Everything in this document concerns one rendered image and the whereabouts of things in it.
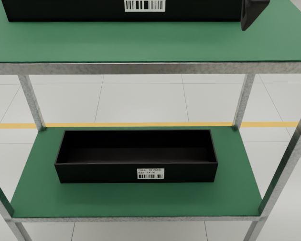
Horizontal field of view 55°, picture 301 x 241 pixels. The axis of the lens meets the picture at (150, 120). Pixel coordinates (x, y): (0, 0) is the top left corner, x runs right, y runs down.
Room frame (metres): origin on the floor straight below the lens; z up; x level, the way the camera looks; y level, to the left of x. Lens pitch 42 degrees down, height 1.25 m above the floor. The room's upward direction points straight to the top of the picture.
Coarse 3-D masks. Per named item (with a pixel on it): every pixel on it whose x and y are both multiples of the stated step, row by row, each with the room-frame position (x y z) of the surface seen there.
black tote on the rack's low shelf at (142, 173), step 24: (72, 144) 0.80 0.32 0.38; (96, 144) 0.81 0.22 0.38; (120, 144) 0.81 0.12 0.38; (144, 144) 0.81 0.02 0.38; (168, 144) 0.81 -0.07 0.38; (192, 144) 0.81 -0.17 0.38; (72, 168) 0.64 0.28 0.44; (96, 168) 0.64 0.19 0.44; (120, 168) 0.64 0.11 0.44; (144, 168) 0.64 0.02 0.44; (168, 168) 0.64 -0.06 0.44; (192, 168) 0.64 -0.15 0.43; (216, 168) 0.64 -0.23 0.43
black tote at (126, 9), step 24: (24, 0) 0.69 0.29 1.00; (48, 0) 0.69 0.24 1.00; (72, 0) 0.69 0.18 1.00; (96, 0) 0.69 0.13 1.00; (120, 0) 0.69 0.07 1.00; (144, 0) 0.69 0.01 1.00; (168, 0) 0.69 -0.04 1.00; (192, 0) 0.69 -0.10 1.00; (216, 0) 0.69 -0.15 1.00; (240, 0) 0.69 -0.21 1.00
